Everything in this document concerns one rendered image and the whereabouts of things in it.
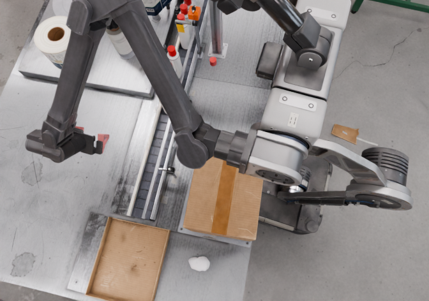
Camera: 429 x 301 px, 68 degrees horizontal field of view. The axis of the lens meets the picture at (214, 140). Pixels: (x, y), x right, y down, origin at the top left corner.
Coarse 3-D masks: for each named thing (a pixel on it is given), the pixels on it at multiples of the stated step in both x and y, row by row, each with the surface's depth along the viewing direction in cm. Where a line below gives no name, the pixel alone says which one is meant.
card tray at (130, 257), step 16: (112, 224) 132; (128, 224) 132; (144, 224) 131; (112, 240) 130; (128, 240) 130; (144, 240) 129; (160, 240) 129; (96, 256) 125; (112, 256) 128; (128, 256) 128; (144, 256) 127; (160, 256) 127; (96, 272) 126; (112, 272) 126; (128, 272) 126; (144, 272) 126; (160, 272) 125; (96, 288) 124; (112, 288) 124; (128, 288) 124; (144, 288) 124
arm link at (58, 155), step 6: (66, 144) 92; (72, 144) 94; (42, 150) 90; (48, 150) 91; (54, 150) 90; (60, 150) 90; (66, 150) 91; (72, 150) 94; (48, 156) 91; (54, 156) 91; (60, 156) 90; (66, 156) 92; (60, 162) 92
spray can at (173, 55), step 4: (168, 48) 129; (172, 48) 129; (168, 52) 133; (172, 52) 129; (176, 52) 132; (168, 56) 133; (172, 56) 132; (176, 56) 132; (172, 60) 133; (176, 60) 133; (180, 60) 137; (172, 64) 136; (176, 64) 136; (180, 64) 138; (176, 68) 139; (180, 68) 141; (180, 72) 143; (180, 76) 146
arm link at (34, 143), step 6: (36, 132) 92; (48, 132) 85; (30, 138) 91; (36, 138) 91; (42, 138) 86; (48, 138) 85; (54, 138) 86; (66, 138) 91; (30, 144) 91; (36, 144) 91; (42, 144) 91; (48, 144) 86; (54, 144) 86; (60, 144) 89; (30, 150) 93; (36, 150) 92
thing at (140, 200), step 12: (204, 0) 162; (204, 12) 160; (180, 48) 153; (192, 48) 153; (168, 120) 141; (156, 132) 140; (156, 144) 138; (168, 144) 138; (156, 156) 136; (144, 168) 134; (144, 180) 133; (156, 180) 133; (144, 192) 131; (156, 192) 133; (144, 204) 130
